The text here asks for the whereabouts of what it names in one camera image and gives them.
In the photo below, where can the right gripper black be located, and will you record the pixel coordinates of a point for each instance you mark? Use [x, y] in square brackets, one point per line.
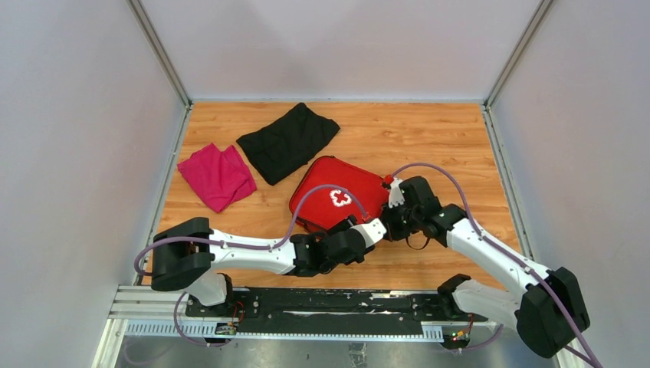
[388, 221]

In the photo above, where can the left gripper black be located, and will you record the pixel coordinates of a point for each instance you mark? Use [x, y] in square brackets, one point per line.
[349, 221]

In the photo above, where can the red black medicine kit case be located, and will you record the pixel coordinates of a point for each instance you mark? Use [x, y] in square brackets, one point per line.
[323, 197]

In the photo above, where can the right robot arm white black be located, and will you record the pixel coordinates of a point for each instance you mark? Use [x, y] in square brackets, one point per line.
[544, 306]

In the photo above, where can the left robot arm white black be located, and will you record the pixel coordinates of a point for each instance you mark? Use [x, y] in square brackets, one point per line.
[192, 256]

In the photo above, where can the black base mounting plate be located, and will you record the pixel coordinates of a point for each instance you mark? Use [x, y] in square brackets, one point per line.
[338, 312]

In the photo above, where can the black cloth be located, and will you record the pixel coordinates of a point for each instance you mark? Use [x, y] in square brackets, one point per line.
[290, 142]

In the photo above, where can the pink cloth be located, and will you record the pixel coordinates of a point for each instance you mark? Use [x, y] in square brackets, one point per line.
[219, 177]

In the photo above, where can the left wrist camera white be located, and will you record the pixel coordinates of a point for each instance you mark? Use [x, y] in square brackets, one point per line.
[372, 232]

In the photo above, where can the aluminium frame rail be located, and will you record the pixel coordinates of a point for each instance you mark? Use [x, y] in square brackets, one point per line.
[146, 328]

